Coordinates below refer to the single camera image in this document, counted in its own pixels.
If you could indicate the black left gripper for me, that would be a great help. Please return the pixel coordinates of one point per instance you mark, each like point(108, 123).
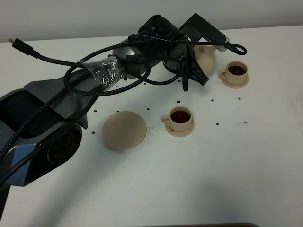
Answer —
point(194, 29)

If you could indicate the beige teapot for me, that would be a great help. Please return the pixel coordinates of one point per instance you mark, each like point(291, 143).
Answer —
point(205, 56)

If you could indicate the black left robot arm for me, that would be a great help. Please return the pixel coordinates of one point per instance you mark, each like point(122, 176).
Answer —
point(41, 124)

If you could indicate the beige teapot saucer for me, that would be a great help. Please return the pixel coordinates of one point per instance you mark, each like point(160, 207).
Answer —
point(124, 130)

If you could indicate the far beige cup saucer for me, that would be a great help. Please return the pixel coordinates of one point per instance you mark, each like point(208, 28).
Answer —
point(235, 86)

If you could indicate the beige cup saucer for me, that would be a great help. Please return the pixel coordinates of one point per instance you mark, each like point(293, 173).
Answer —
point(235, 86)
point(180, 134)

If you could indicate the far beige teacup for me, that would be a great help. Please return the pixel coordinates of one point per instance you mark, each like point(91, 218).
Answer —
point(234, 73)

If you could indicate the beige teacup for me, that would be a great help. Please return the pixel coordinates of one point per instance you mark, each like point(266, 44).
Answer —
point(234, 73)
point(179, 120)

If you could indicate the near beige teacup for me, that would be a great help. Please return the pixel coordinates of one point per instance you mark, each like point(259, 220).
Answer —
point(179, 120)

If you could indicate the near beige cup saucer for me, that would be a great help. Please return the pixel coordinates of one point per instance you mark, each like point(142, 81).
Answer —
point(180, 134)

